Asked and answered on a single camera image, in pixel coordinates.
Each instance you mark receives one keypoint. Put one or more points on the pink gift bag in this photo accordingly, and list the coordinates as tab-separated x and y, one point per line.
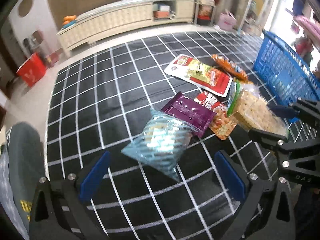
226	21

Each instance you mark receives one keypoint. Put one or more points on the red yellow beef snack pouch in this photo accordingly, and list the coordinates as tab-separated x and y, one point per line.
197	73

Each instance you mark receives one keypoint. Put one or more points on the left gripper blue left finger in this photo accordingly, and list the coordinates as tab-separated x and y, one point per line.
92	175

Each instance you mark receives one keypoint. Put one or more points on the grey queen print cloth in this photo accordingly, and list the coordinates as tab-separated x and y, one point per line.
22	166

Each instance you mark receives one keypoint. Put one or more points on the red paper bag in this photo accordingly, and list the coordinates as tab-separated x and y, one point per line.
32	70

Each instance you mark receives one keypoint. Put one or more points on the orange sausage snack stick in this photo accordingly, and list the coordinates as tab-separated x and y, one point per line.
230	67

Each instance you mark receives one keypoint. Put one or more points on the white metal shelf rack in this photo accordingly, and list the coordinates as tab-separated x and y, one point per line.
204	12

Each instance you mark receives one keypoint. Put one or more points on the white TV cabinet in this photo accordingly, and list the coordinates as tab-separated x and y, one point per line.
119	17

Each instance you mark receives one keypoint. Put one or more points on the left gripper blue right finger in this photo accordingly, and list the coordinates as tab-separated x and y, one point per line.
232	175

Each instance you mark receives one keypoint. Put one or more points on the red konjac snack pouch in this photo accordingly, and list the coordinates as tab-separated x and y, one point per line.
221	125

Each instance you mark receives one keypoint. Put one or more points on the purple snack pouch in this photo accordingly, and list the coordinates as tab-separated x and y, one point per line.
187	110

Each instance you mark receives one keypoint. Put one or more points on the pink folded blanket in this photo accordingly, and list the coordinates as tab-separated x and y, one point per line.
308	25

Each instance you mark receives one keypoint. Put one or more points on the oranges on plate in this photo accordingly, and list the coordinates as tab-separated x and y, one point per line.
68	19

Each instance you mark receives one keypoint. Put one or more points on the blue plastic basket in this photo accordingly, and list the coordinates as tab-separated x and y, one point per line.
285	72

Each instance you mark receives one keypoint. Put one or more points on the brown round wall disc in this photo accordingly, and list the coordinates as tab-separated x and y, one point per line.
25	7

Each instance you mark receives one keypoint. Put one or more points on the green-edged cracker pack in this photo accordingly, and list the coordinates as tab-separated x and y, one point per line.
249	109

